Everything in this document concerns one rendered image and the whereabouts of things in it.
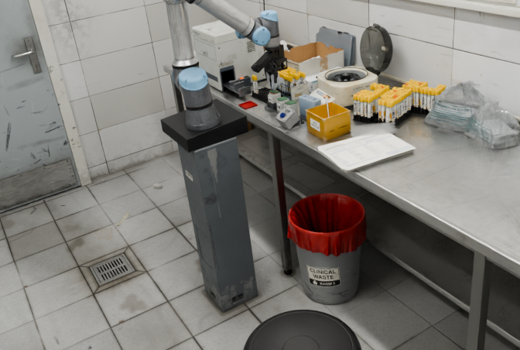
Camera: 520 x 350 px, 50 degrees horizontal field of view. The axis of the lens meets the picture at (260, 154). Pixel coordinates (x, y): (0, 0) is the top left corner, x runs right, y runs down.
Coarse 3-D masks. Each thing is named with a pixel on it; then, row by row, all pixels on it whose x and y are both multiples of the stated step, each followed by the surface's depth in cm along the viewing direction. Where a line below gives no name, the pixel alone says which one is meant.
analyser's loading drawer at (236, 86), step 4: (236, 80) 284; (224, 84) 288; (228, 84) 288; (232, 84) 283; (236, 84) 279; (240, 84) 280; (244, 84) 281; (228, 88) 285; (232, 88) 282; (236, 88) 280; (240, 88) 275; (244, 88) 276; (248, 88) 277; (236, 92) 278; (240, 92) 275; (244, 92) 276; (248, 92) 278; (240, 96) 276
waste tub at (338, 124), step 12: (312, 108) 232; (324, 108) 236; (336, 108) 234; (312, 120) 229; (324, 120) 221; (336, 120) 224; (348, 120) 227; (312, 132) 232; (324, 132) 224; (336, 132) 226; (348, 132) 230
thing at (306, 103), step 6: (300, 96) 246; (306, 96) 245; (312, 96) 244; (300, 102) 246; (306, 102) 243; (312, 102) 240; (318, 102) 240; (300, 108) 248; (306, 108) 244; (300, 114) 249
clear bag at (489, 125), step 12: (480, 108) 213; (492, 108) 209; (480, 120) 210; (492, 120) 205; (504, 120) 205; (516, 120) 207; (468, 132) 215; (480, 132) 209; (492, 132) 205; (504, 132) 203; (516, 132) 205; (492, 144) 204; (504, 144) 204; (516, 144) 205
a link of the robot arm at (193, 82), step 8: (184, 72) 230; (192, 72) 229; (200, 72) 228; (184, 80) 225; (192, 80) 225; (200, 80) 226; (184, 88) 227; (192, 88) 226; (200, 88) 226; (208, 88) 230; (184, 96) 230; (192, 96) 228; (200, 96) 228; (208, 96) 231; (192, 104) 229; (200, 104) 229
